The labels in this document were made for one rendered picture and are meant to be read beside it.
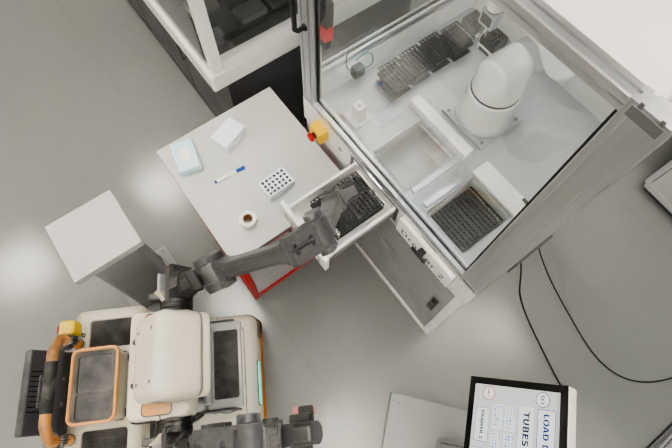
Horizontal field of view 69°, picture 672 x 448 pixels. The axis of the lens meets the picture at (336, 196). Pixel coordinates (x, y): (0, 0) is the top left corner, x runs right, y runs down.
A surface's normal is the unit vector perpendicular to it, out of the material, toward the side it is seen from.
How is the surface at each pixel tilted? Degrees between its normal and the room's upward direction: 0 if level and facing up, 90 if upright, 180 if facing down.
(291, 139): 0
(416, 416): 3
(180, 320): 43
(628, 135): 90
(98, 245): 0
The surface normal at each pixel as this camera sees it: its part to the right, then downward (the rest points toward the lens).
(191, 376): 0.69, -0.37
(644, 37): 0.02, -0.42
